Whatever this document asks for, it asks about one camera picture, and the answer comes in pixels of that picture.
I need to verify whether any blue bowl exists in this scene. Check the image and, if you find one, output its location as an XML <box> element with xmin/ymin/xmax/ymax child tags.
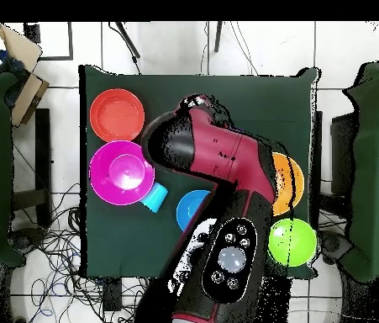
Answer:
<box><xmin>176</xmin><ymin>189</ymin><xmax>212</xmax><ymax>232</ymax></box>

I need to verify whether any blue cup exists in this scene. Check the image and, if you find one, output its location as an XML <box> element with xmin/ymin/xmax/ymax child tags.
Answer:
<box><xmin>139</xmin><ymin>182</ymin><xmax>169</xmax><ymax>214</ymax></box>

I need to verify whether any green bowl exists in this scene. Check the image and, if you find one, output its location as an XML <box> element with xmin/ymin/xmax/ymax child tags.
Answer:
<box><xmin>267</xmin><ymin>217</ymin><xmax>318</xmax><ymax>268</ymax></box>

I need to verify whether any large magenta bowl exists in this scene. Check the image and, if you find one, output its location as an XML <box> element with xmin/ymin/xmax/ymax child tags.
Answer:
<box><xmin>88</xmin><ymin>140</ymin><xmax>155</xmax><ymax>207</ymax></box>

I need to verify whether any dark green table cloth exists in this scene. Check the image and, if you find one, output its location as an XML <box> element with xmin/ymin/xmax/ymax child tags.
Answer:
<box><xmin>78</xmin><ymin>64</ymin><xmax>321</xmax><ymax>280</ymax></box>

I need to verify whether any orange-red shallow bowl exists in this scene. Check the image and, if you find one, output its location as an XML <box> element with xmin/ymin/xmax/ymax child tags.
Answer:
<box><xmin>89</xmin><ymin>87</ymin><xmax>145</xmax><ymax>143</ymax></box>

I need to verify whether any large orange bowl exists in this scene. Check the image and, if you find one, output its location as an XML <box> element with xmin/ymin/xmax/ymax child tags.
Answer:
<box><xmin>271</xmin><ymin>151</ymin><xmax>305</xmax><ymax>217</ymax></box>

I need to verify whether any black tripod leg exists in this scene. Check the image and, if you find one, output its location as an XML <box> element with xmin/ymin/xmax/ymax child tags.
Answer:
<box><xmin>108</xmin><ymin>21</ymin><xmax>142</xmax><ymax>75</ymax></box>
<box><xmin>213</xmin><ymin>21</ymin><xmax>224</xmax><ymax>54</ymax></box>

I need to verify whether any black box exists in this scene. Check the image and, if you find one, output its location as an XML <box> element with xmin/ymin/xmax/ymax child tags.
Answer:
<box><xmin>329</xmin><ymin>112</ymin><xmax>359</xmax><ymax>196</ymax></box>

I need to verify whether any black stand base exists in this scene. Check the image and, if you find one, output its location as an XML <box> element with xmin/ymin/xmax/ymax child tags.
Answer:
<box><xmin>8</xmin><ymin>226</ymin><xmax>46</xmax><ymax>252</ymax></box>
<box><xmin>318</xmin><ymin>230</ymin><xmax>352</xmax><ymax>265</ymax></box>

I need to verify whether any cardboard box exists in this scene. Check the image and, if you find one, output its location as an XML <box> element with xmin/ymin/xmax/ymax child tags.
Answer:
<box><xmin>0</xmin><ymin>23</ymin><xmax>50</xmax><ymax>127</ymax></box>

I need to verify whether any tangle of floor cables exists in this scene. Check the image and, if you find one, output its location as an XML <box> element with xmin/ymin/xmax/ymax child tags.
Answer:
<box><xmin>10</xmin><ymin>183</ymin><xmax>150</xmax><ymax>323</ymax></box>

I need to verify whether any black bench frame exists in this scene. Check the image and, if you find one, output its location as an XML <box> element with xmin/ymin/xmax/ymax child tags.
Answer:
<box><xmin>12</xmin><ymin>108</ymin><xmax>52</xmax><ymax>230</ymax></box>

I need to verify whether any black square floor frame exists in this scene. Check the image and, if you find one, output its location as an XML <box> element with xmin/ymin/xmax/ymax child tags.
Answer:
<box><xmin>24</xmin><ymin>21</ymin><xmax>75</xmax><ymax>61</ymax></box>

